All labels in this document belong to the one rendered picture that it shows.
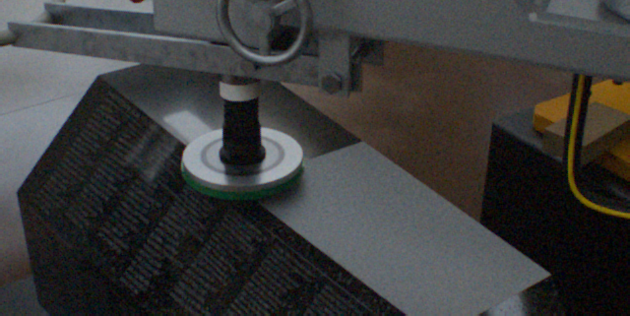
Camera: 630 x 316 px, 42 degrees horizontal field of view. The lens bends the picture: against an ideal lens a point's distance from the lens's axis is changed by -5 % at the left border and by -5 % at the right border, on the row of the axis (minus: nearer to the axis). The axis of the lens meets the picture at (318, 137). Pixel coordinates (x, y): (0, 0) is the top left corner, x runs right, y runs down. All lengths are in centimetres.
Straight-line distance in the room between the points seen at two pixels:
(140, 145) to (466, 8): 84
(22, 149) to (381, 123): 146
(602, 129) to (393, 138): 173
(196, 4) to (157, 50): 16
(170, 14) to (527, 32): 55
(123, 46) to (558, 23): 73
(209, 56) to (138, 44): 14
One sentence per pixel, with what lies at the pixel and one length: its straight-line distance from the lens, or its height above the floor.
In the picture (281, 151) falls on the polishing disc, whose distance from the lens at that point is 154.
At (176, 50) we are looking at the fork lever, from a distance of 144.
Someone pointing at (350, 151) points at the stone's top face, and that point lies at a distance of 164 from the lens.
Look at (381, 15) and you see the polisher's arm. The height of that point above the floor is 121.
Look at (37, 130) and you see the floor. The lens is 364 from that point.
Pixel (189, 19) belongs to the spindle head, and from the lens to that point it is 134.
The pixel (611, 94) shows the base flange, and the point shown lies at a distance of 210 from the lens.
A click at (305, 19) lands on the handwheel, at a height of 121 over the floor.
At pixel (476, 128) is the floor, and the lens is 357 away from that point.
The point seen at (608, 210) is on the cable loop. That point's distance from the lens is 137.
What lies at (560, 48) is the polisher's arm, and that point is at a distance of 117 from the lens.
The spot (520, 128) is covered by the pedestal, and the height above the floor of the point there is 74.
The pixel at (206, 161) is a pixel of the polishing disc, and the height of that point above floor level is 87.
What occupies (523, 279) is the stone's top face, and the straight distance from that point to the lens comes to 135.
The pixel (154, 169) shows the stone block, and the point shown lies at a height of 77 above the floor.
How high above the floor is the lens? 162
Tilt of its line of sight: 28 degrees down
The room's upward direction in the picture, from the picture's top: 1 degrees clockwise
